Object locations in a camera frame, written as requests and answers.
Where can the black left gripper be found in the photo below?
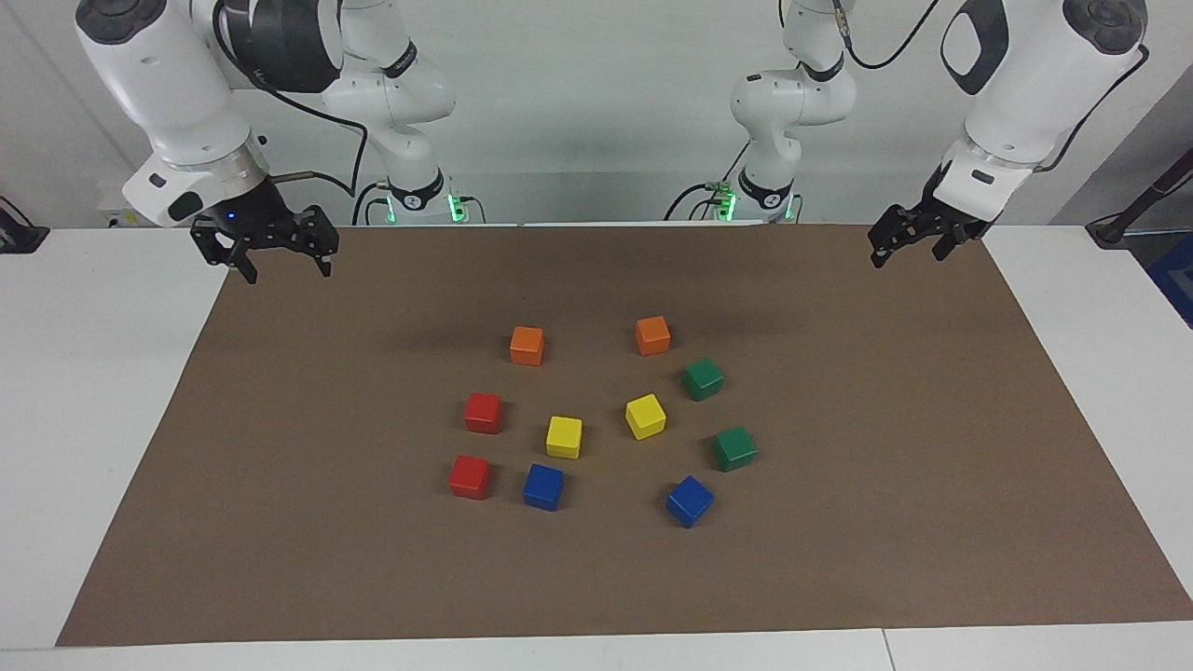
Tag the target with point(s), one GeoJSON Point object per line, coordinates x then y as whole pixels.
{"type": "Point", "coordinates": [932, 220]}

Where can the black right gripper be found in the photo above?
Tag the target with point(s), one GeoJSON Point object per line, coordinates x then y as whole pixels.
{"type": "Point", "coordinates": [252, 212]}

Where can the green wooden block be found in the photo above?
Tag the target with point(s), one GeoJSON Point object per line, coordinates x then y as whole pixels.
{"type": "Point", "coordinates": [734, 448]}
{"type": "Point", "coordinates": [702, 378]}

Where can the red wooden block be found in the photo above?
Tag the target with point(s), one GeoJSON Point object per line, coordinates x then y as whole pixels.
{"type": "Point", "coordinates": [484, 412]}
{"type": "Point", "coordinates": [469, 476]}

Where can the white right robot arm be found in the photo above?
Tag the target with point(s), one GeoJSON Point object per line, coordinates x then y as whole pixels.
{"type": "Point", "coordinates": [158, 84]}

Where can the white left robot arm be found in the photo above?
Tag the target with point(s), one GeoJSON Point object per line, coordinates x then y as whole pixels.
{"type": "Point", "coordinates": [1035, 93]}

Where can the green lit base connector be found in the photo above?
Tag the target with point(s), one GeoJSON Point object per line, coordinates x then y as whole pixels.
{"type": "Point", "coordinates": [722, 200]}
{"type": "Point", "coordinates": [461, 207]}

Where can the brown table mat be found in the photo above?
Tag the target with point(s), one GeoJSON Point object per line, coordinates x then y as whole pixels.
{"type": "Point", "coordinates": [280, 466]}

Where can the black stand pole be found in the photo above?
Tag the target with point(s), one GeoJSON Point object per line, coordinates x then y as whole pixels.
{"type": "Point", "coordinates": [1132, 212]}

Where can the orange wooden block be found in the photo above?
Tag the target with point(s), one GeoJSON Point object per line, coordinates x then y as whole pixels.
{"type": "Point", "coordinates": [527, 345]}
{"type": "Point", "coordinates": [652, 335]}

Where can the blue box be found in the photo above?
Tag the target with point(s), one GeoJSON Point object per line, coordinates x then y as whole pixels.
{"type": "Point", "coordinates": [1176, 280]}

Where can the yellow wooden block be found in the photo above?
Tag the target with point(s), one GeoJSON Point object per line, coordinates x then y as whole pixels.
{"type": "Point", "coordinates": [645, 416]}
{"type": "Point", "coordinates": [564, 436]}

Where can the blue wooden block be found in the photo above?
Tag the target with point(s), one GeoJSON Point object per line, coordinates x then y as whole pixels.
{"type": "Point", "coordinates": [543, 486]}
{"type": "Point", "coordinates": [690, 500]}

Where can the white wall socket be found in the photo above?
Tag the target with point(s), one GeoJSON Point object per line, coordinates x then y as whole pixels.
{"type": "Point", "coordinates": [126, 217]}

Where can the black clamp mount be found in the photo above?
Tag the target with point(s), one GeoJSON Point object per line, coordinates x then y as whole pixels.
{"type": "Point", "coordinates": [20, 235]}

